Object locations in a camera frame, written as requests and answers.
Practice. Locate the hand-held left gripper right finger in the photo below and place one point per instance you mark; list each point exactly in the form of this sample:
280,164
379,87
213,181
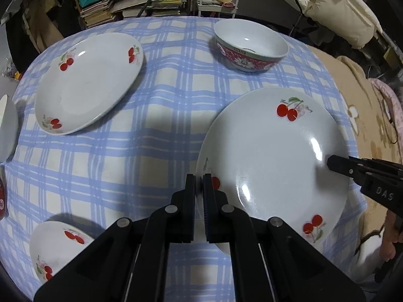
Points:
207,195

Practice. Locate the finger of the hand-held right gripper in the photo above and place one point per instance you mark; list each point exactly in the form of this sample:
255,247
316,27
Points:
338,164

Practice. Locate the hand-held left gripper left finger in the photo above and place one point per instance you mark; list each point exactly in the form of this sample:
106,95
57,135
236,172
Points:
190,195

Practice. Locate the large white cherry plate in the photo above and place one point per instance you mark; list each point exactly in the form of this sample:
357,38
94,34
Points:
267,151

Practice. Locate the white bowl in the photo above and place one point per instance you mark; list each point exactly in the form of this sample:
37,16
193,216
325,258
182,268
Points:
8,125

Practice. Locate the person's right hand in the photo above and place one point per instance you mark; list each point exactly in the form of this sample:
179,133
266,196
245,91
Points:
393,236

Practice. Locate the beige flower blanket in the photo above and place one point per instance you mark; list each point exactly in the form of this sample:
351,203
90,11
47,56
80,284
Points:
355,85

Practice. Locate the pink quilted cloth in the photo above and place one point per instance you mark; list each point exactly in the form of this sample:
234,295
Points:
392,100

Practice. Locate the blue plaid tablecloth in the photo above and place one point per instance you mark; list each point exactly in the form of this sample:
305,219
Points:
163,107

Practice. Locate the red floral patterned bowl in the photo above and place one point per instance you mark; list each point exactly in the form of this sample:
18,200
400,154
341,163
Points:
252,37

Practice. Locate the cream puffer jacket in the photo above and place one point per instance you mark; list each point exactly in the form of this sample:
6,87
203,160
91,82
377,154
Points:
340,6

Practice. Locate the pink tape roll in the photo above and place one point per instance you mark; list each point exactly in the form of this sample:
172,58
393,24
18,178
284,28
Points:
229,4

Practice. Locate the stack of books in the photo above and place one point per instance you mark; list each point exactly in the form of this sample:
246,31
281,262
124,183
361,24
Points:
100,12

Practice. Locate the beige cardboard sheets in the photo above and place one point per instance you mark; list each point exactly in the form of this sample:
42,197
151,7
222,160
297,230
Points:
44,22

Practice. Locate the white puffer jacket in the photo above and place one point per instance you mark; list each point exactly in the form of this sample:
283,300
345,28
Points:
22,6

